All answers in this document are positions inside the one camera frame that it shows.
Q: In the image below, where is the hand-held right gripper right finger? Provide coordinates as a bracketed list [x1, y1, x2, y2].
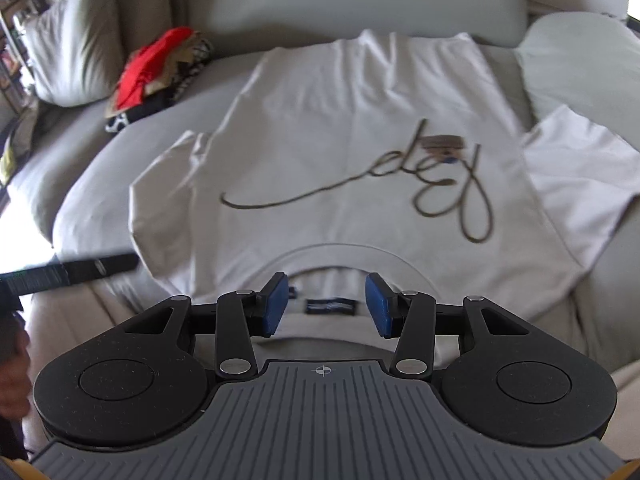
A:
[365, 272, 531, 380]

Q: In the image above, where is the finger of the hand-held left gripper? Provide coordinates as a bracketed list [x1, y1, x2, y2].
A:
[0, 254, 141, 298]

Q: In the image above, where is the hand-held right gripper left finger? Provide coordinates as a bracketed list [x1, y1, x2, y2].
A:
[122, 272, 291, 380]

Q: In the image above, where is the white t-shirt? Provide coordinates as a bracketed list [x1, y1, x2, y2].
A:
[129, 29, 640, 368]

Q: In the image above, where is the pile of red patterned clothes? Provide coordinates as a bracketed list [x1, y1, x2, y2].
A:
[105, 30, 211, 116]

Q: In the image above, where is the person's left hand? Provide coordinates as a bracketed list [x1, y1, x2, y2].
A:
[0, 347, 32, 418]

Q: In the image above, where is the grey sofa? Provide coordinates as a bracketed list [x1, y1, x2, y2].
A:
[0, 0, 640, 461]

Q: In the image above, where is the black white spotted garment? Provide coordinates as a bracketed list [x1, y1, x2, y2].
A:
[104, 92, 176, 133]

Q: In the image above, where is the dark olive cloth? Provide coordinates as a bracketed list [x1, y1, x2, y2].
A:
[0, 102, 43, 188]

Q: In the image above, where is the red garment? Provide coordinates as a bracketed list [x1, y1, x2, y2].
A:
[116, 27, 193, 111]

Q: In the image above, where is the light grey throw pillow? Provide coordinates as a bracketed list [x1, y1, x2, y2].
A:
[22, 0, 123, 108]

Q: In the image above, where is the black white lattice garment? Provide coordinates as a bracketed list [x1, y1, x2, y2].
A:
[172, 35, 216, 106]

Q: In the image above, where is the bookshelf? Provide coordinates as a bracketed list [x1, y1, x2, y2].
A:
[0, 0, 56, 111]

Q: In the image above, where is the olive throw pillow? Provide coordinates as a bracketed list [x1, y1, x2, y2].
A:
[112, 0, 173, 56]

